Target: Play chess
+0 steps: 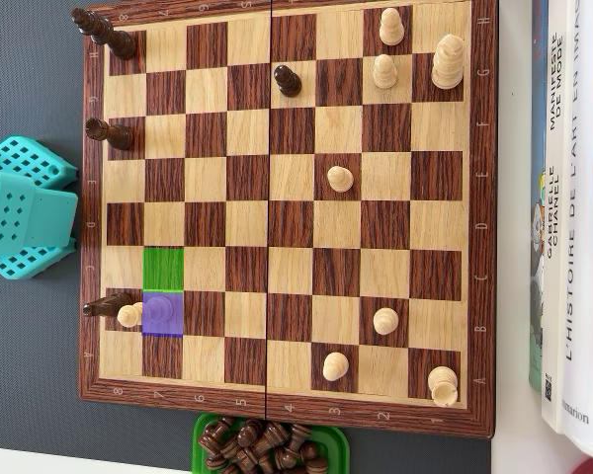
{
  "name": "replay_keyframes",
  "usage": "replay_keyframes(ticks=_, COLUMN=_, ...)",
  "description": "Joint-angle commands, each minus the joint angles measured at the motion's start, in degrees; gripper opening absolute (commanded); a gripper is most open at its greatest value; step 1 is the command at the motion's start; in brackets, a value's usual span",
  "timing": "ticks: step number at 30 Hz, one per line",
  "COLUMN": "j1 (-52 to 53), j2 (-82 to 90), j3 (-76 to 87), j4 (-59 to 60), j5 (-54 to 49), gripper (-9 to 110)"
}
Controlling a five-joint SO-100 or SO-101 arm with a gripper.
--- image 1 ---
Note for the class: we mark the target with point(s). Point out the light wooden pawn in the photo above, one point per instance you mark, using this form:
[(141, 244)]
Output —
[(391, 29), (385, 71), (340, 179), (335, 366), (385, 321)]

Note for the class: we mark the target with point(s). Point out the green plastic tray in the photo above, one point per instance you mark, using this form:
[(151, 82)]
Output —
[(341, 454)]

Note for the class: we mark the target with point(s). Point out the dark wooden king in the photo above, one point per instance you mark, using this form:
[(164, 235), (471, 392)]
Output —
[(121, 44)]

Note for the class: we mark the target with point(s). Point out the dark wooden rook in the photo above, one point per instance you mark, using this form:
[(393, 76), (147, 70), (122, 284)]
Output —
[(118, 135)]

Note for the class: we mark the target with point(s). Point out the dark wooden chess piece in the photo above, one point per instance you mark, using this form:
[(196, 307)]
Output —
[(217, 462), (317, 465), (230, 447), (309, 451), (249, 460), (267, 465), (284, 459), (248, 434), (298, 435), (213, 437), (274, 435)]

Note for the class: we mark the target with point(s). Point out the light wooden rook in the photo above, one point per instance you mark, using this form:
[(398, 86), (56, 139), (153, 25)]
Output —
[(443, 385)]

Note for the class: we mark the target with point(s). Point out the dark grey table mat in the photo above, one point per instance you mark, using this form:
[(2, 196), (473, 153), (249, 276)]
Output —
[(39, 74)]

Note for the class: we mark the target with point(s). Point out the wooden folding chessboard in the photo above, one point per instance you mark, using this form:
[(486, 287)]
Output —
[(296, 222)]

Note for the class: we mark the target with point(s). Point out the white art history book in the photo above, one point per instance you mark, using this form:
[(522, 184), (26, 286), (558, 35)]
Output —
[(580, 345)]

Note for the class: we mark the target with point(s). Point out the white Gabrielle Chanel book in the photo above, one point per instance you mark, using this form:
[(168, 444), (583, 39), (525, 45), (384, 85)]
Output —
[(553, 296)]

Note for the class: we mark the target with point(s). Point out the dark wooden pawn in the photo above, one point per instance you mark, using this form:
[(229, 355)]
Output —
[(287, 81)]

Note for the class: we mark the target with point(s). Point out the illustrated comic book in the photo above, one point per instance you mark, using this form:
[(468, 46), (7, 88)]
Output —
[(537, 222)]

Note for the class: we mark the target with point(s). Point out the dark wooden knight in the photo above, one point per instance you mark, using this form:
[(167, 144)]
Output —
[(111, 303)]

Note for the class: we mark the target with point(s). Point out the light wooden king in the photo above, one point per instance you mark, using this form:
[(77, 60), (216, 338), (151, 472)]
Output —
[(448, 61)]

